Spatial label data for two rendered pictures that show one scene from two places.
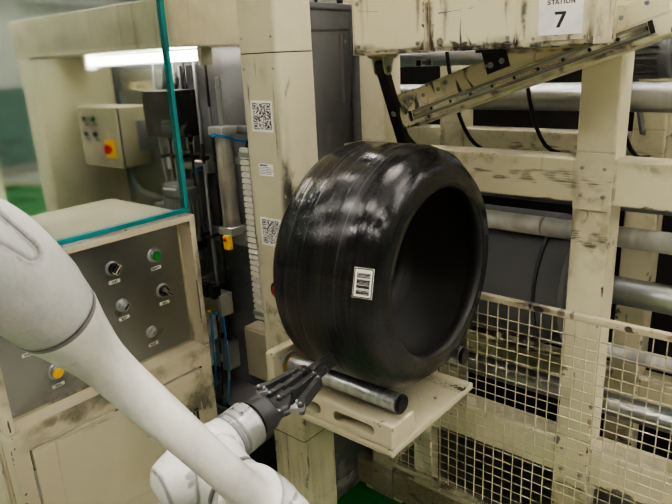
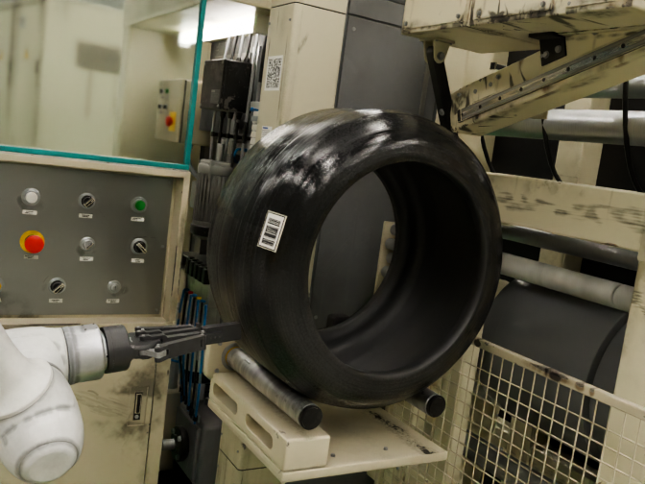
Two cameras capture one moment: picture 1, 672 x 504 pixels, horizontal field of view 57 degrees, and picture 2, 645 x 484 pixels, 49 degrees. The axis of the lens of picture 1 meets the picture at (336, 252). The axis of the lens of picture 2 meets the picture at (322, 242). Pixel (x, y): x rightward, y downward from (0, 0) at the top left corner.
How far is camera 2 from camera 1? 0.56 m
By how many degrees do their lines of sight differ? 21
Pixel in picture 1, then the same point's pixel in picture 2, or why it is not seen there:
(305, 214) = (252, 157)
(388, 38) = (433, 12)
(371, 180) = (324, 126)
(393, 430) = (289, 445)
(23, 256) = not seen: outside the picture
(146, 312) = (113, 263)
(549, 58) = (609, 44)
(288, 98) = (301, 56)
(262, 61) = (284, 12)
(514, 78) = (568, 70)
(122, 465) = not seen: hidden behind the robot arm
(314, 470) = not seen: outside the picture
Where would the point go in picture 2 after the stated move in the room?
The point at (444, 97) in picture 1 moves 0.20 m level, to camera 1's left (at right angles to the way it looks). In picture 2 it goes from (495, 94) to (404, 85)
